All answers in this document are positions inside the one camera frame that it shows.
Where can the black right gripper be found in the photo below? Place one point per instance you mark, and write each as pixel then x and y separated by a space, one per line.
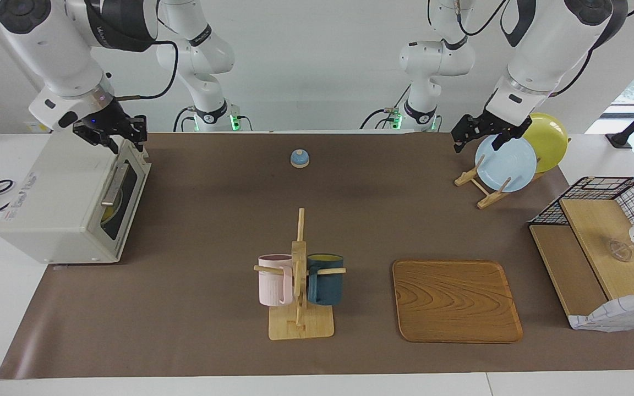
pixel 109 121

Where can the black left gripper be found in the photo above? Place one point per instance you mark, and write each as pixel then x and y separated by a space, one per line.
pixel 501 124

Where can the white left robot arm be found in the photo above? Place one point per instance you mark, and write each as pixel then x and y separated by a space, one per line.
pixel 542 49

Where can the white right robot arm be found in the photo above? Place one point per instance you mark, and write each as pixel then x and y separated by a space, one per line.
pixel 53 49

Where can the beige toaster oven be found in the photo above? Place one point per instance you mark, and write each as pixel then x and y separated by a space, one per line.
pixel 58 209

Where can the light blue plate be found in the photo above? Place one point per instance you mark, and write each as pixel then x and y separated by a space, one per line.
pixel 507 168

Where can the yellow plate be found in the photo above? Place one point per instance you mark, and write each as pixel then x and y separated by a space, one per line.
pixel 551 143

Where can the wooden plate rack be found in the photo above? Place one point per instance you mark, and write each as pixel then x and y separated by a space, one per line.
pixel 490 201

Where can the brown table mat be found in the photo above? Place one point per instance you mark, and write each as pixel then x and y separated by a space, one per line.
pixel 185 275

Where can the wooden shelf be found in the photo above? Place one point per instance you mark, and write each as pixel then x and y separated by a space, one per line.
pixel 575 269

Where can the wooden serving tray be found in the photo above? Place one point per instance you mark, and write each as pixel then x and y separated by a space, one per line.
pixel 454 302

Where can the clear glass object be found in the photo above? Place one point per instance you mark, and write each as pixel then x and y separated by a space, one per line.
pixel 619 251

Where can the small blue lidded jar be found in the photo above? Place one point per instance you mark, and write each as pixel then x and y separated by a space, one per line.
pixel 300 159

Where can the pink mug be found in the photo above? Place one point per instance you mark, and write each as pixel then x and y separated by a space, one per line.
pixel 273 286

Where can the dark blue mug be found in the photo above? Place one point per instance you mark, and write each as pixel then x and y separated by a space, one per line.
pixel 325 286

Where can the white checked cloth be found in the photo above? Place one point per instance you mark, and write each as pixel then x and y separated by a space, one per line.
pixel 619 313

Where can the wooden mug tree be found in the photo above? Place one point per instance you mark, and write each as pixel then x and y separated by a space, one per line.
pixel 300 324

